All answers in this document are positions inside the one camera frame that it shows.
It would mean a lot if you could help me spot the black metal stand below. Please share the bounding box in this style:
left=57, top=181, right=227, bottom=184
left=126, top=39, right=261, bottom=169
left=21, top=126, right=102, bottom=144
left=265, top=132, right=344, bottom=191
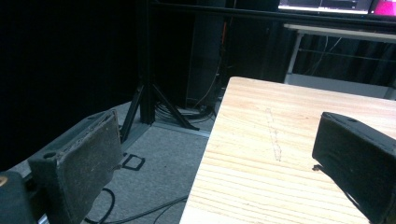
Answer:
left=119, top=0, right=200, bottom=144

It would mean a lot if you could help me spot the black curtain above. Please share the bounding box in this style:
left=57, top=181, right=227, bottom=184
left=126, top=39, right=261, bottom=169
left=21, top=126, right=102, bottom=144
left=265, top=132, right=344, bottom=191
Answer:
left=0, top=0, right=141, bottom=172

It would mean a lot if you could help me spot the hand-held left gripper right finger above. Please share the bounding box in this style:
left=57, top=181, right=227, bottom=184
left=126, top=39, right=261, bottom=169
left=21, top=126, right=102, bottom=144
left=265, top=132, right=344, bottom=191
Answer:
left=311, top=111, right=396, bottom=224

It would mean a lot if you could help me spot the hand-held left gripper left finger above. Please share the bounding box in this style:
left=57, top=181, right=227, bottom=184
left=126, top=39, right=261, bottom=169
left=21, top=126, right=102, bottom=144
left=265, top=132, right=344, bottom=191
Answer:
left=27, top=108, right=124, bottom=224

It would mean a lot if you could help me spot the pink object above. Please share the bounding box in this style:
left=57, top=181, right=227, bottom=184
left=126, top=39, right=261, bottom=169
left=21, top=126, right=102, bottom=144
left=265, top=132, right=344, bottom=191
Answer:
left=373, top=0, right=396, bottom=17

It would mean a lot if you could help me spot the black floor cable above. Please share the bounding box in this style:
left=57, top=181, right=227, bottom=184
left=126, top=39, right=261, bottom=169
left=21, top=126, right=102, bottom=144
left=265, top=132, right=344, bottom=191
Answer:
left=83, top=187, right=190, bottom=224

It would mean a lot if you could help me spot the bundle of cables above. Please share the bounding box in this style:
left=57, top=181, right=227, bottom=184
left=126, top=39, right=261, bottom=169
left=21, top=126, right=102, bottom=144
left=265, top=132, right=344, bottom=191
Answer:
left=154, top=101, right=217, bottom=124

